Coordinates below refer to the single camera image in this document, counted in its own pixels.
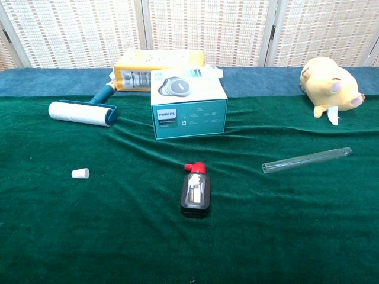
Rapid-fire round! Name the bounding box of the small white stopper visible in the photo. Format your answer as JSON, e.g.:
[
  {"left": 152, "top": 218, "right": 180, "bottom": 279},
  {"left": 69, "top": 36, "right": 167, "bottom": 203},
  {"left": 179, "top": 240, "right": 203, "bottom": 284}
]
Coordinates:
[{"left": 71, "top": 167, "right": 90, "bottom": 179}]

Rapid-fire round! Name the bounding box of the transparent glass test tube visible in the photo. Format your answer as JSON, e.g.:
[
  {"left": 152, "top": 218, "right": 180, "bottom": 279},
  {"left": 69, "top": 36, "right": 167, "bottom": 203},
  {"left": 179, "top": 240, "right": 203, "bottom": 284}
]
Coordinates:
[{"left": 262, "top": 147, "right": 353, "bottom": 175}]

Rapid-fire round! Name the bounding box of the teal white Philips box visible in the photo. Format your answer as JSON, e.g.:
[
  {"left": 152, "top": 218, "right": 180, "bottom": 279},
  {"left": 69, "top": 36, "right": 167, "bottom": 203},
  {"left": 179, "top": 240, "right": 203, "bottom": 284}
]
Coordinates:
[{"left": 150, "top": 67, "right": 229, "bottom": 140}]

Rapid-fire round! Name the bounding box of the black ink bottle red cap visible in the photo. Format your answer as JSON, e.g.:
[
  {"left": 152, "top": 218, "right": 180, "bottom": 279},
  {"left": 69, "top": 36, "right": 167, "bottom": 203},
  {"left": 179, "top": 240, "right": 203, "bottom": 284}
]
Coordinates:
[{"left": 180, "top": 162, "right": 211, "bottom": 219}]

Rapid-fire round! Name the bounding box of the yellow cat tissue pack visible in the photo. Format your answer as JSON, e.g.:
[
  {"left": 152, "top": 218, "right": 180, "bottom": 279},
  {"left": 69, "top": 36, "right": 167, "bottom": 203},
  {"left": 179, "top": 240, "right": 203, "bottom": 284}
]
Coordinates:
[{"left": 113, "top": 49, "right": 206, "bottom": 93}]

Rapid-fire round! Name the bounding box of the green velvet cloth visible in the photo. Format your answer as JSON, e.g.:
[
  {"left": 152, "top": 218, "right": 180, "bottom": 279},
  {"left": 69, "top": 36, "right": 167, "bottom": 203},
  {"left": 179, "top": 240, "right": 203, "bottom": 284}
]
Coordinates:
[{"left": 0, "top": 94, "right": 379, "bottom": 284}]

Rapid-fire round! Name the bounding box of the blue table cover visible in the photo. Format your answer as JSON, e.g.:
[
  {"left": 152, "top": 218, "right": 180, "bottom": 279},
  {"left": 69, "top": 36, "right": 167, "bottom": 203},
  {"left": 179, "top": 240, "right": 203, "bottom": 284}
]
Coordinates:
[{"left": 0, "top": 66, "right": 379, "bottom": 98}]

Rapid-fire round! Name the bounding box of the yellow plush toy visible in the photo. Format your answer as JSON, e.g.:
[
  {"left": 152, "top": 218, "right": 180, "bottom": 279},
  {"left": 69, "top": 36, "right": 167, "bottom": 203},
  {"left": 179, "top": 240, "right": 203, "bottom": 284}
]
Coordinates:
[{"left": 300, "top": 56, "right": 366, "bottom": 127}]

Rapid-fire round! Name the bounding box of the woven folding screen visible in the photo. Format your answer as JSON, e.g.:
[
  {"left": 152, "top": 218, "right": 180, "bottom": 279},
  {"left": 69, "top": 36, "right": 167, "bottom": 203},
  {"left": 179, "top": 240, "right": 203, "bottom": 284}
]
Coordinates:
[{"left": 0, "top": 0, "right": 379, "bottom": 70}]

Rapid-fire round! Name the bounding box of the teal handled lint roller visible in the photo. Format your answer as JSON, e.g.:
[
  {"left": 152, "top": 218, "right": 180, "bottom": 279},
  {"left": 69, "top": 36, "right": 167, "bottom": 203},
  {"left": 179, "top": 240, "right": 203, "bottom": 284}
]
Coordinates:
[{"left": 48, "top": 79, "right": 119, "bottom": 128}]

